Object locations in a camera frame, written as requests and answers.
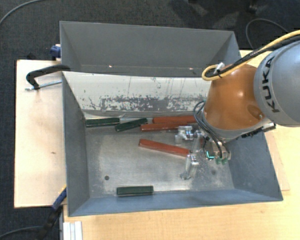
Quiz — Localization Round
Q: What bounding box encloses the red-brown flat block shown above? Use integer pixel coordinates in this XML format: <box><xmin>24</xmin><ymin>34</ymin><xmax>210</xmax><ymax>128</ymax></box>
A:
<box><xmin>139</xmin><ymin>122</ymin><xmax>189</xmax><ymax>133</ymax></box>
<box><xmin>138</xmin><ymin>138</ymin><xmax>191</xmax><ymax>158</ymax></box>
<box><xmin>152</xmin><ymin>115</ymin><xmax>198</xmax><ymax>125</ymax></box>

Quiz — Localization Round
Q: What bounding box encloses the grey metal bin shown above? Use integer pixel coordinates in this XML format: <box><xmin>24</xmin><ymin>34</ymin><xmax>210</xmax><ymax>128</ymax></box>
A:
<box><xmin>59</xmin><ymin>20</ymin><xmax>284</xmax><ymax>217</ymax></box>

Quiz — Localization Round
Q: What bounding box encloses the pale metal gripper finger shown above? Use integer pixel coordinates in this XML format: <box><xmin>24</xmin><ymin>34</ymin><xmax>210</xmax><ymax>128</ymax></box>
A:
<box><xmin>180</xmin><ymin>153</ymin><xmax>200</xmax><ymax>181</ymax></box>
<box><xmin>174</xmin><ymin>125</ymin><xmax>194</xmax><ymax>145</ymax></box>

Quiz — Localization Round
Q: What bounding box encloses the dark green flat block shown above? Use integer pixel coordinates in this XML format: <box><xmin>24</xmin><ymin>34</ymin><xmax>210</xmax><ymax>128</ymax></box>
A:
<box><xmin>85</xmin><ymin>117</ymin><xmax>121</xmax><ymax>128</ymax></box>
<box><xmin>114</xmin><ymin>117</ymin><xmax>149</xmax><ymax>133</ymax></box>
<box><xmin>116</xmin><ymin>185</ymin><xmax>155</xmax><ymax>198</ymax></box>

